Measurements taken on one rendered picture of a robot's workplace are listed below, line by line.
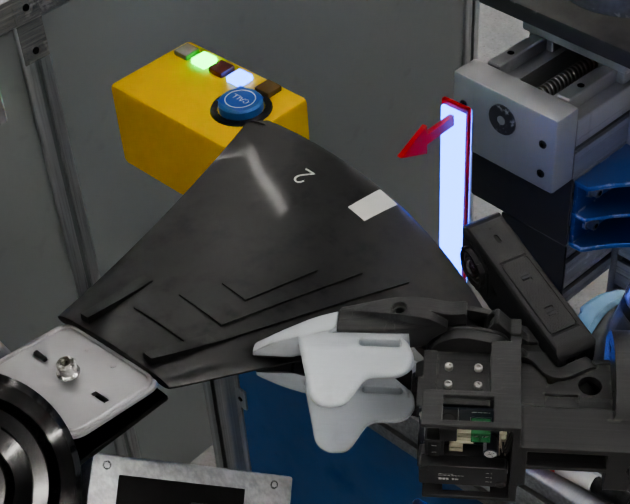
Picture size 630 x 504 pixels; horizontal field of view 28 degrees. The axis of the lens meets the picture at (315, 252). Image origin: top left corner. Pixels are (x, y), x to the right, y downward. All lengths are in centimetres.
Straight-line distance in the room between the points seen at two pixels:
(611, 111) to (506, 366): 66
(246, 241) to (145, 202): 98
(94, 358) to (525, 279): 25
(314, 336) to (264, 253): 10
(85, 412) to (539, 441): 24
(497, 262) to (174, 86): 50
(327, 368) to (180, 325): 10
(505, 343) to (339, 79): 133
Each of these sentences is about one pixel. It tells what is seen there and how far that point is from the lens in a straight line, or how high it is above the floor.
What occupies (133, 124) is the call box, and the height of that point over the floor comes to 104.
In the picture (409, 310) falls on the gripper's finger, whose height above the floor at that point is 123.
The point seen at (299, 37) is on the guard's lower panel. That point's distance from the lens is 188.
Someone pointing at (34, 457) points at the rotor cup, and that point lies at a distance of 66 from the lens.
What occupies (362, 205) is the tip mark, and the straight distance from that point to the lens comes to 84.
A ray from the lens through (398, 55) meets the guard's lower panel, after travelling 209.
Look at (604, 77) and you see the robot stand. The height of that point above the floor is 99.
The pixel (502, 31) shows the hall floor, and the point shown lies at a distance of 329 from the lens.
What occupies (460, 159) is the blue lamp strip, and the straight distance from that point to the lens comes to 92.
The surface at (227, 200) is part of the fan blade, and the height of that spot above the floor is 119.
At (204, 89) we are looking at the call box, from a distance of 115.
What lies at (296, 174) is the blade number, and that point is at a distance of 85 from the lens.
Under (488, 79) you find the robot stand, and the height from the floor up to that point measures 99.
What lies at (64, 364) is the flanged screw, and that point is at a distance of 72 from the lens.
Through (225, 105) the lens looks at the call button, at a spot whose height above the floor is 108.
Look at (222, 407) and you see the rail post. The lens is 143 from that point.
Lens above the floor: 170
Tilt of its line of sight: 41 degrees down
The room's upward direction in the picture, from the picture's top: 4 degrees counter-clockwise
